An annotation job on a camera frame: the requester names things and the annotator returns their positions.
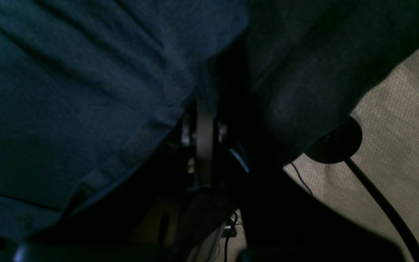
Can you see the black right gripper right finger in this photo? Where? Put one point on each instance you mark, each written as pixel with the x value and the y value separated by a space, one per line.
pixel 284 223

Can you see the dark grey T-shirt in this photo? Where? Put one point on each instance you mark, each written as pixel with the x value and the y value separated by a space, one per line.
pixel 89 88

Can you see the round black stand base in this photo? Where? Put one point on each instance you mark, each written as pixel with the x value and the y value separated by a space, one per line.
pixel 328 149

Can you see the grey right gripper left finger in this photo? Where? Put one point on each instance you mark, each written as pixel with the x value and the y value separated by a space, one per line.
pixel 204 143

